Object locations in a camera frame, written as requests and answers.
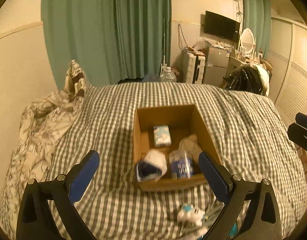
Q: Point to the white blue plush toy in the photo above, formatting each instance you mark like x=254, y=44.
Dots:
x=194, y=220

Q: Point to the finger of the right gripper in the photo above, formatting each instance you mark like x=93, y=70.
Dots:
x=301, y=119
x=298, y=135

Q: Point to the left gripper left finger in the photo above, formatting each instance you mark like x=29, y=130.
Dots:
x=35, y=220

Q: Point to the blue label plastic jar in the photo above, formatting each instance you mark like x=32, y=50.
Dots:
x=181, y=164

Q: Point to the large green curtain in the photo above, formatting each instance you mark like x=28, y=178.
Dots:
x=112, y=40

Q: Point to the black wall television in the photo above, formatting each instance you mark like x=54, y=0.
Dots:
x=221, y=26

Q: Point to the large clear water bottle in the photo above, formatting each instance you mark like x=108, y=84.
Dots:
x=167, y=74

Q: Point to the small green curtain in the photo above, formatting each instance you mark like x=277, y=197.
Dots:
x=257, y=17

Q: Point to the white louvered wardrobe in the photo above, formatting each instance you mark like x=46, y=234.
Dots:
x=288, y=56

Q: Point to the white blue rolled sock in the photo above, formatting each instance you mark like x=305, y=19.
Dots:
x=152, y=167

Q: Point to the oval vanity mirror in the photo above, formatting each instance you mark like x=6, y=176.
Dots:
x=247, y=41

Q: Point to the silver mini fridge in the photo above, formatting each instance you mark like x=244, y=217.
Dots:
x=215, y=66

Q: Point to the blue tissue pack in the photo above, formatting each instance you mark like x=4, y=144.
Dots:
x=161, y=136

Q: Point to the black jacket on chair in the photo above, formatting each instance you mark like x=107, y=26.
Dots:
x=253, y=78

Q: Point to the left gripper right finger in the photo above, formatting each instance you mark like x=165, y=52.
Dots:
x=262, y=219

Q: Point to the white suitcase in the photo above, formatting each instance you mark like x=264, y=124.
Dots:
x=192, y=68

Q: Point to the white dressing table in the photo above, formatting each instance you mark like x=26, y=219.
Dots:
x=234, y=63

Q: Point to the grey checked bed sheet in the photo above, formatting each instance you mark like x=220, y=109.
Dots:
x=246, y=129

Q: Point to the patterned pillow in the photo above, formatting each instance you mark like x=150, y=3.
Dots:
x=75, y=82

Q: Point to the floral patterned duvet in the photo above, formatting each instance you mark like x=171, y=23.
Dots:
x=43, y=124

